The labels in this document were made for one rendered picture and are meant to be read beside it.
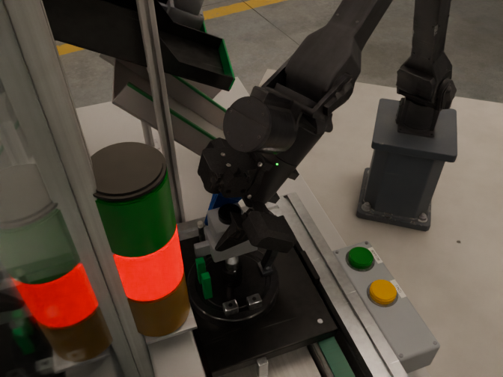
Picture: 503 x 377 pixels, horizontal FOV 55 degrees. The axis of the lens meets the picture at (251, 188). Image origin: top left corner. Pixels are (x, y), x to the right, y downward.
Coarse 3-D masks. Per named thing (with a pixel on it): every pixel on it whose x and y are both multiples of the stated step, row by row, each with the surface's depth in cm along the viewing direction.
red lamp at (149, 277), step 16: (176, 224) 33; (176, 240) 33; (144, 256) 31; (160, 256) 32; (176, 256) 33; (128, 272) 32; (144, 272) 32; (160, 272) 33; (176, 272) 34; (128, 288) 33; (144, 288) 33; (160, 288) 34
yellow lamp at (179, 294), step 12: (180, 288) 36; (132, 300) 35; (156, 300) 34; (168, 300) 35; (180, 300) 36; (132, 312) 36; (144, 312) 35; (156, 312) 35; (168, 312) 36; (180, 312) 37; (144, 324) 36; (156, 324) 36; (168, 324) 37; (180, 324) 38; (156, 336) 38
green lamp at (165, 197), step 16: (160, 192) 29; (112, 208) 28; (128, 208) 28; (144, 208) 28; (160, 208) 29; (112, 224) 29; (128, 224) 29; (144, 224) 29; (160, 224) 30; (112, 240) 30; (128, 240) 30; (144, 240) 30; (160, 240) 31; (128, 256) 31
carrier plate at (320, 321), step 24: (192, 240) 82; (192, 264) 79; (288, 264) 79; (288, 288) 75; (312, 288) 75; (288, 312) 72; (312, 312) 72; (216, 336) 70; (240, 336) 70; (264, 336) 70; (288, 336) 69; (312, 336) 69; (216, 360) 67; (240, 360) 67
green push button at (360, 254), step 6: (354, 252) 80; (360, 252) 80; (366, 252) 80; (348, 258) 80; (354, 258) 79; (360, 258) 79; (366, 258) 79; (372, 258) 79; (354, 264) 79; (360, 264) 78; (366, 264) 78
